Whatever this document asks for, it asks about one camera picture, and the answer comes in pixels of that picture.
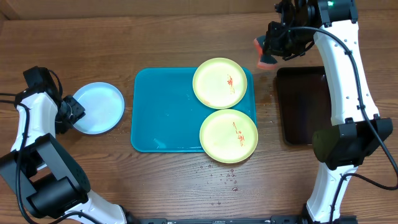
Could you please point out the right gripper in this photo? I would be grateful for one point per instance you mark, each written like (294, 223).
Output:
(272, 34)

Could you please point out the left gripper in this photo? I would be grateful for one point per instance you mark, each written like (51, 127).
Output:
(64, 128)

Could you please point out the orange and grey sponge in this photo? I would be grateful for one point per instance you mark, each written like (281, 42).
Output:
(265, 62)

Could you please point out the light blue plate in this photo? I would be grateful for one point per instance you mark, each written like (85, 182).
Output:
(104, 107)

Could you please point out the yellow-green plate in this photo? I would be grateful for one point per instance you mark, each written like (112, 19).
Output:
(219, 83)
(228, 136)

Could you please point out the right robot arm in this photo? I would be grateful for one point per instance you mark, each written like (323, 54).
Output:
(357, 129)

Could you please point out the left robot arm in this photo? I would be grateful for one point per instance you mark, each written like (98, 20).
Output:
(45, 178)

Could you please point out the black rectangular tray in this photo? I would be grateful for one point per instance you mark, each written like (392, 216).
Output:
(304, 103)

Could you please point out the teal plastic tray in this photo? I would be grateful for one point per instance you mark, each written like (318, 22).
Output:
(166, 114)

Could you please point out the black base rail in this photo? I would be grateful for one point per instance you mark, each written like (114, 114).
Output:
(217, 221)

